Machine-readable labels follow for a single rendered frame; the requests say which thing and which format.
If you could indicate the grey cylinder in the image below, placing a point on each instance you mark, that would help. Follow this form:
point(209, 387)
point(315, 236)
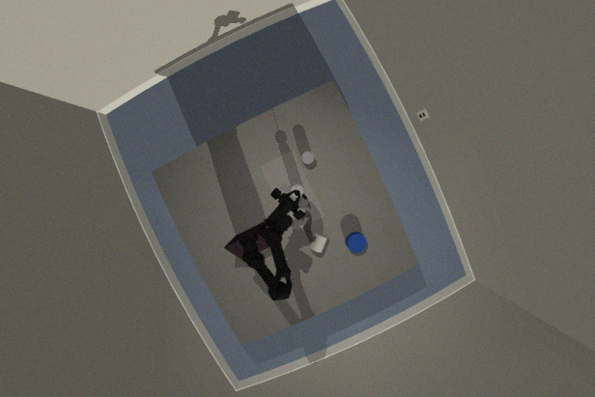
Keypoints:
point(307, 157)

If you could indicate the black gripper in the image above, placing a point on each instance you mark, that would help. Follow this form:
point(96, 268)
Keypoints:
point(298, 214)

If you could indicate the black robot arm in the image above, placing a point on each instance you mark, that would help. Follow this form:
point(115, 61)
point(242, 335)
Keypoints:
point(277, 224)

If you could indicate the french press coffee maker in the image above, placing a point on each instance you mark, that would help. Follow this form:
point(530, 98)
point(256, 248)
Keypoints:
point(299, 190)

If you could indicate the blue short cylinder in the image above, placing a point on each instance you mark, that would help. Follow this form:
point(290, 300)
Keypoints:
point(356, 242)

